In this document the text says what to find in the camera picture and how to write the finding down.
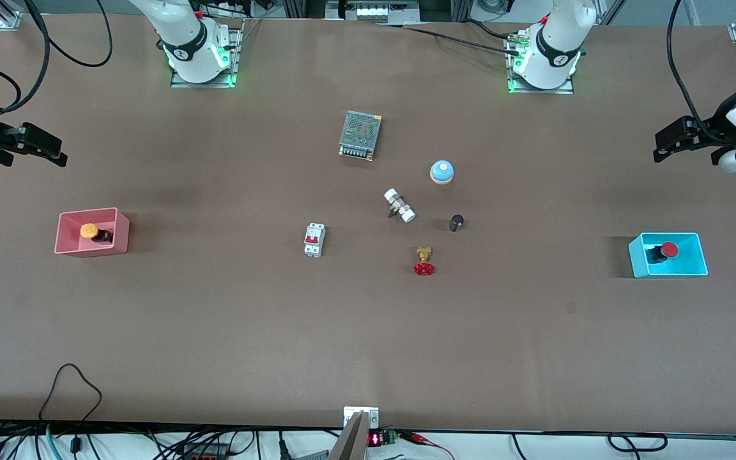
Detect blue plastic bin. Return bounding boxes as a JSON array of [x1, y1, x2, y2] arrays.
[[628, 232, 709, 279]]

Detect red mushroom push button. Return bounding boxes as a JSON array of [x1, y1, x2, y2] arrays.
[[645, 242, 680, 264]]

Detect white red circuit breaker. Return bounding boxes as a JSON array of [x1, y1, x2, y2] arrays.
[[304, 222, 326, 259]]

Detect pink plastic bin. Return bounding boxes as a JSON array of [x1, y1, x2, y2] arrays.
[[54, 207, 130, 259]]

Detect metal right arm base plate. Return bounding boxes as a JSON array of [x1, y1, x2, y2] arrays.
[[170, 19, 244, 88]]

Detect metal mesh power supply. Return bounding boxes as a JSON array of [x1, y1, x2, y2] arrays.
[[339, 110, 383, 162]]

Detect red black clip wires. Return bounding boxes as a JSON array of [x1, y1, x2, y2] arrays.
[[399, 431, 457, 460]]

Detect white cylindrical metal fitting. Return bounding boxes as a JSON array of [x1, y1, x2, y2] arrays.
[[384, 188, 417, 224]]

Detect grey power strip box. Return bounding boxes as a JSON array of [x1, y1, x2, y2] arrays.
[[326, 0, 421, 23]]

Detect black cable to base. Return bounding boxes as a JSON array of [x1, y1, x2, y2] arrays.
[[374, 21, 522, 52]]

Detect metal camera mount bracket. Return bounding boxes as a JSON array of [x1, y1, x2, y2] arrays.
[[328, 406, 380, 460]]

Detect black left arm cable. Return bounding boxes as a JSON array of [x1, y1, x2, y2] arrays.
[[666, 0, 726, 144]]

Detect yellow mushroom push button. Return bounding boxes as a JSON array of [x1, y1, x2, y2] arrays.
[[80, 223, 114, 245]]

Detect black hanging loop cable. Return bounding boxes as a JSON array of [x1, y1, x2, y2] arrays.
[[41, 0, 114, 68]]

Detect thin black looped cable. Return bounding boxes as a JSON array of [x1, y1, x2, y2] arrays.
[[39, 364, 103, 451]]

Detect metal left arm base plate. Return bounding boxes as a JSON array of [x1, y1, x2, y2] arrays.
[[507, 32, 575, 95]]

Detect brass valve red handle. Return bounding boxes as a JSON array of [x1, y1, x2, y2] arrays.
[[413, 246, 436, 277]]

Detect black coiled floor cable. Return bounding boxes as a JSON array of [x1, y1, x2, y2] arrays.
[[607, 433, 669, 454]]

